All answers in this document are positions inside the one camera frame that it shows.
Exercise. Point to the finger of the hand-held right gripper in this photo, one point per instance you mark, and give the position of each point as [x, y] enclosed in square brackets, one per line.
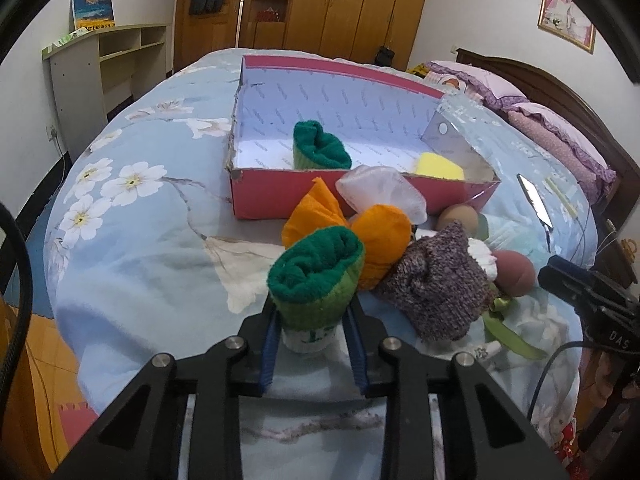
[575, 271]
[565, 287]

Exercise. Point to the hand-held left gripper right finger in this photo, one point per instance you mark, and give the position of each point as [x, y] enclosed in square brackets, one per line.
[356, 355]

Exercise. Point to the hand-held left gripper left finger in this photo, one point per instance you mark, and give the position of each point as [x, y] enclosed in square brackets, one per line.
[270, 355]

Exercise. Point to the pink soft ball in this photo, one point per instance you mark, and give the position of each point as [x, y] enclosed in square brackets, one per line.
[515, 272]

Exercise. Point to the light blue cloth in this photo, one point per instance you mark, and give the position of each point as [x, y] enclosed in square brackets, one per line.
[510, 237]

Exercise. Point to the green white sock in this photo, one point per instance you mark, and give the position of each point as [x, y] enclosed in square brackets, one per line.
[315, 270]
[320, 147]

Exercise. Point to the purple knitted sock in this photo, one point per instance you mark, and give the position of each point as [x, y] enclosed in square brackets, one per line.
[435, 285]

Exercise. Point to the orange socks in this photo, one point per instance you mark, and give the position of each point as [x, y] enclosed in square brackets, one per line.
[382, 240]

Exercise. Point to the tan soft ball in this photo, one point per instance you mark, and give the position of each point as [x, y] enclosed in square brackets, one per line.
[457, 217]

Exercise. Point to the pink cardboard box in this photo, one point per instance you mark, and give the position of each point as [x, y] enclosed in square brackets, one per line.
[280, 195]

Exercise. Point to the white translucent sock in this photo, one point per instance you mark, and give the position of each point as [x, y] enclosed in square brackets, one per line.
[380, 187]

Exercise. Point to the wooden nightstand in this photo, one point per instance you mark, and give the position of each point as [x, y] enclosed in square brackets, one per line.
[622, 255]

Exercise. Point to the white cloth with green ribbon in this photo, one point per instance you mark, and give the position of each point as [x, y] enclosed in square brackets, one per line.
[505, 332]

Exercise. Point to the smartphone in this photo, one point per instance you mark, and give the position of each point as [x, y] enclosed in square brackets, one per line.
[535, 202]

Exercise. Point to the person's patterned clothing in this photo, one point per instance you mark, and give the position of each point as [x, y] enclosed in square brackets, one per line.
[607, 400]

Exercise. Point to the pink ruffled pillow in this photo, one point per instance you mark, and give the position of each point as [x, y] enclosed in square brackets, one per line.
[555, 135]

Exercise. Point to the yellow sponge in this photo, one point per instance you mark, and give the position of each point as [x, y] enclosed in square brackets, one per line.
[440, 166]

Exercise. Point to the dark wooden headboard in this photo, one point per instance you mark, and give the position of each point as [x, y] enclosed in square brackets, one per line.
[550, 82]

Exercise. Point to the purple ruffled pillow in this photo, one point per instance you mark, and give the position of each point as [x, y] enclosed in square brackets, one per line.
[480, 82]

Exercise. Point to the cartoon print pillow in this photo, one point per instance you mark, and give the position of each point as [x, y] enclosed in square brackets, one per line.
[447, 82]

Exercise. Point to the yellow cloth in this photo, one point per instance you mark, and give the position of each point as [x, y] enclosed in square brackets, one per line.
[417, 71]

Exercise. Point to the black bag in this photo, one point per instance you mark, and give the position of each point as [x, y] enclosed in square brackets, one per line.
[385, 56]

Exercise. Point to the wooden door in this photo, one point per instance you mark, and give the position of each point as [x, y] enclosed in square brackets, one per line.
[210, 35]

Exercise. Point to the grey shelf desk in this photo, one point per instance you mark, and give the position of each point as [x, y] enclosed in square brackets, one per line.
[80, 90]

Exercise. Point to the wooden wardrobe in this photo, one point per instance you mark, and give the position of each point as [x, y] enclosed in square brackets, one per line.
[350, 5]

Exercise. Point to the green white packet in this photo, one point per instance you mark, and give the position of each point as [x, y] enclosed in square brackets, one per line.
[65, 41]

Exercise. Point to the blue yellow painting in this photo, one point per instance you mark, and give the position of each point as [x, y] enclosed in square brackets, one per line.
[93, 10]

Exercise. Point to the framed wall picture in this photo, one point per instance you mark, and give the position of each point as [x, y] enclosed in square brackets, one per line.
[567, 12]

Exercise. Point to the wall outlet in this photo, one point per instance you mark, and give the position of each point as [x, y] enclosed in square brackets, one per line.
[53, 133]

